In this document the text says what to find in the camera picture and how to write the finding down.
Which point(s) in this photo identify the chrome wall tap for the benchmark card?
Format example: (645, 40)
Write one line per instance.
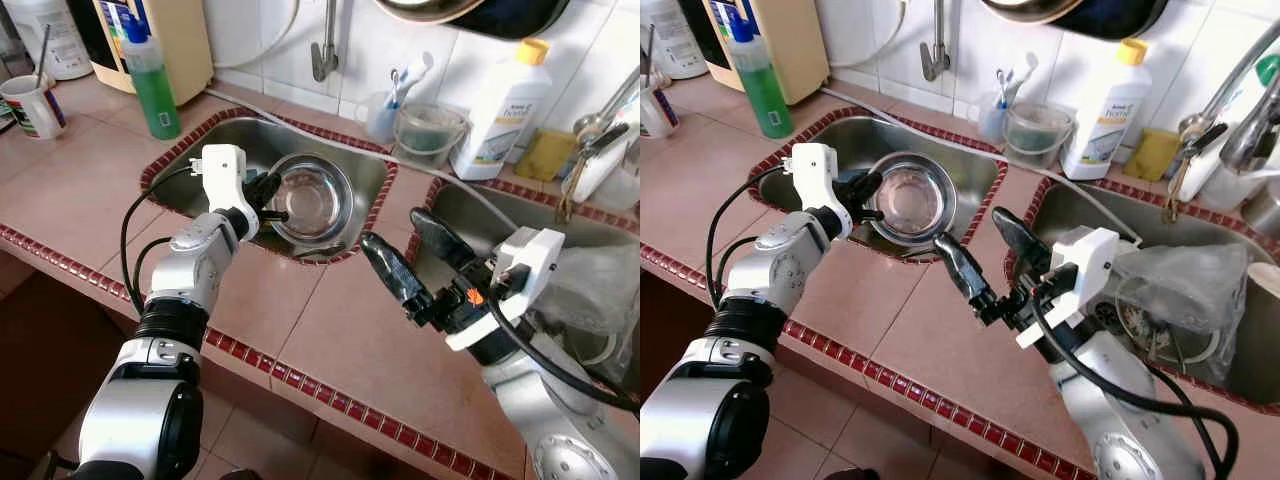
(323, 50)
(935, 50)

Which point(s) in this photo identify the beige water filter machine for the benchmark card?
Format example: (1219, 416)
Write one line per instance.
(800, 50)
(185, 50)

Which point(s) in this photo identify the stainless steel plate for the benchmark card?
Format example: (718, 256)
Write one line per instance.
(910, 200)
(315, 200)

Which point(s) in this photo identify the blue toothbrush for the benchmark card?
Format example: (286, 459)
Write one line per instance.
(394, 92)
(1005, 90)

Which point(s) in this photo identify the mustard yellow sponge block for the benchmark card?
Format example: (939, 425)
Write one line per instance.
(545, 155)
(1152, 155)

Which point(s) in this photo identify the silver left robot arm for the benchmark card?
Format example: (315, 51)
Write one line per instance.
(190, 270)
(790, 270)

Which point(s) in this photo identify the clear plastic toothbrush cup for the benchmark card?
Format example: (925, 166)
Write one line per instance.
(383, 122)
(994, 122)

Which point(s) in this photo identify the chrome faucet brass lever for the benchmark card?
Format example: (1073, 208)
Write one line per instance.
(588, 130)
(1195, 130)

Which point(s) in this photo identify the chrome kitchen tap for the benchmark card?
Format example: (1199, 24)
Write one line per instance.
(1255, 140)

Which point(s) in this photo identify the steel spoon in mug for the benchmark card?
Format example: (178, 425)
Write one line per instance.
(651, 55)
(42, 55)

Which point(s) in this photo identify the hanging black pan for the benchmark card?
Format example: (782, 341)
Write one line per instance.
(490, 15)
(1100, 15)

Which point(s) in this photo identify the clear plastic bowl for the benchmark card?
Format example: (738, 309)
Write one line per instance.
(1038, 135)
(430, 135)

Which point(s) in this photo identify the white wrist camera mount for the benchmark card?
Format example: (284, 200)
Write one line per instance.
(1090, 260)
(225, 175)
(815, 175)
(535, 262)

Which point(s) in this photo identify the white printed mug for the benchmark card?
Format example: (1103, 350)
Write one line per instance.
(658, 110)
(35, 110)

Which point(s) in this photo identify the steel cup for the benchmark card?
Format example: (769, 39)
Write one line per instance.
(1262, 210)

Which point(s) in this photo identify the white jug green cap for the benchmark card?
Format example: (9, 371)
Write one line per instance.
(675, 40)
(50, 40)

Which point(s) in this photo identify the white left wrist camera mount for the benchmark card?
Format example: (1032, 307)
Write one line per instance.
(815, 175)
(225, 175)

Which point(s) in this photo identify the white toothpaste tube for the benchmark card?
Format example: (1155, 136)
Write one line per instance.
(1026, 72)
(417, 72)

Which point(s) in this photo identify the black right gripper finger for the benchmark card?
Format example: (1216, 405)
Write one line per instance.
(965, 275)
(1018, 240)
(440, 240)
(395, 275)

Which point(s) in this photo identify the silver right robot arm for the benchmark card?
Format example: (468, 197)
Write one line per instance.
(1110, 420)
(540, 420)

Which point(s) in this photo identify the green dish soap bottle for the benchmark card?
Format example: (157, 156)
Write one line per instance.
(765, 100)
(155, 100)

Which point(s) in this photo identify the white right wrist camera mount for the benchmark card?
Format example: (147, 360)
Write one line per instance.
(535, 262)
(1090, 260)

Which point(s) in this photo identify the white detergent bottle yellow cap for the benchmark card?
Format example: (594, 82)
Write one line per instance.
(1105, 110)
(500, 110)

